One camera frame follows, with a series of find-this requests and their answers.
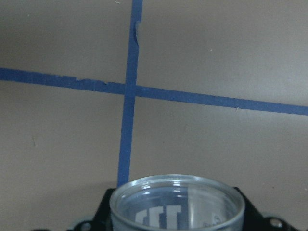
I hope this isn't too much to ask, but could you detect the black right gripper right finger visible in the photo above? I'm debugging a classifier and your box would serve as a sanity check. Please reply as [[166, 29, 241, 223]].
[[234, 187, 299, 231]]

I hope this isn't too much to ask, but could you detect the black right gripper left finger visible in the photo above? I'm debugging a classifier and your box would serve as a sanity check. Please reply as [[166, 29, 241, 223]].
[[28, 188, 115, 231]]

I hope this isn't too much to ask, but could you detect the clear tennis ball can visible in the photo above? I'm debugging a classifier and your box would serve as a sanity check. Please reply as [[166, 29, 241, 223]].
[[110, 174, 245, 231]]

